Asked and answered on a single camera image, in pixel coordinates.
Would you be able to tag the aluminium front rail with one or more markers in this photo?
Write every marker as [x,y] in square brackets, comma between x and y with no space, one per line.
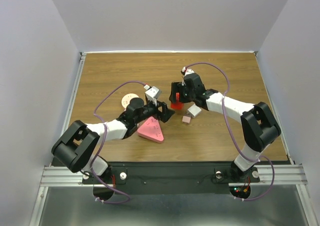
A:
[261,175]

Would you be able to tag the small pink square adapter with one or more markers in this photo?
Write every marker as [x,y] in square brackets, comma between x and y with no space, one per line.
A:
[186,119]

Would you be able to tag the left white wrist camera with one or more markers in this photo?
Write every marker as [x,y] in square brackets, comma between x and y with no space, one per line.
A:
[152,94]

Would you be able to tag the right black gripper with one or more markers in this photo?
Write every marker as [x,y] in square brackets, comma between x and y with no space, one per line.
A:
[176,87]

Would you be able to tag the pink triangular power strip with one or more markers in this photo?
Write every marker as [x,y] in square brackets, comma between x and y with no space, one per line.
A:
[151,130]

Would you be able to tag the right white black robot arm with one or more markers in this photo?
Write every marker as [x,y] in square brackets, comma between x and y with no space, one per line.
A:
[259,126]

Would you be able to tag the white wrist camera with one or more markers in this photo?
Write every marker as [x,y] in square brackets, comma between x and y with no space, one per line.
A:
[152,94]
[186,71]

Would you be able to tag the white cube charger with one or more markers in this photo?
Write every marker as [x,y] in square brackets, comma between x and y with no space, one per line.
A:
[194,111]

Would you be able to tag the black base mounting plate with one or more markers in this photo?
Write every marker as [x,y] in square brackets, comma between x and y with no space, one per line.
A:
[134,187]

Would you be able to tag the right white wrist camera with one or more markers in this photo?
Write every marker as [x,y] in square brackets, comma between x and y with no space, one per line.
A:
[186,71]

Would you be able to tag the aluminium rail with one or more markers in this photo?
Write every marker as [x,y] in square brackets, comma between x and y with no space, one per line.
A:
[72,97]
[261,175]

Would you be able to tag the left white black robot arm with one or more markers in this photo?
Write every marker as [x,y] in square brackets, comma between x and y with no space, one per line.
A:
[75,147]

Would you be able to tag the aluminium left side rail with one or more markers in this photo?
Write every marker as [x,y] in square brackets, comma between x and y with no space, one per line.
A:
[72,97]

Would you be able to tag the round pink power socket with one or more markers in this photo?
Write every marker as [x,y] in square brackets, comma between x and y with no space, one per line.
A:
[125,101]

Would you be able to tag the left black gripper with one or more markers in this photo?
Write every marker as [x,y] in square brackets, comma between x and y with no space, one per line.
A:
[166,113]

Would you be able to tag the red cube plug adapter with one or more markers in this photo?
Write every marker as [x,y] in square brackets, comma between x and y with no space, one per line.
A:
[175,103]

